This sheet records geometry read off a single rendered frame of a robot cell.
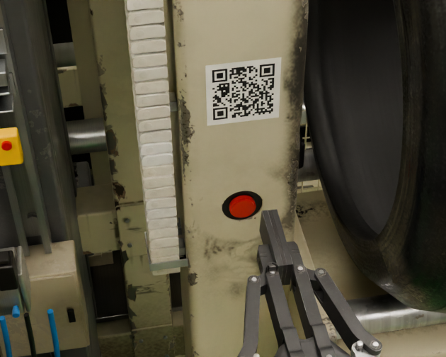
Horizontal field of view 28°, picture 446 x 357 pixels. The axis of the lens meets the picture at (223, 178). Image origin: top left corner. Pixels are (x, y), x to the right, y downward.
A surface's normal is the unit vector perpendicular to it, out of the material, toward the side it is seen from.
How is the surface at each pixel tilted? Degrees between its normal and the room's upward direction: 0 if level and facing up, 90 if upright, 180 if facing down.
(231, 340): 90
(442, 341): 0
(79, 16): 95
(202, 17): 90
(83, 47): 95
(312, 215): 0
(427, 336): 0
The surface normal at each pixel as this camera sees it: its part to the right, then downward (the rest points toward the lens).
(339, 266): -0.01, -0.73
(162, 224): 0.18, 0.67
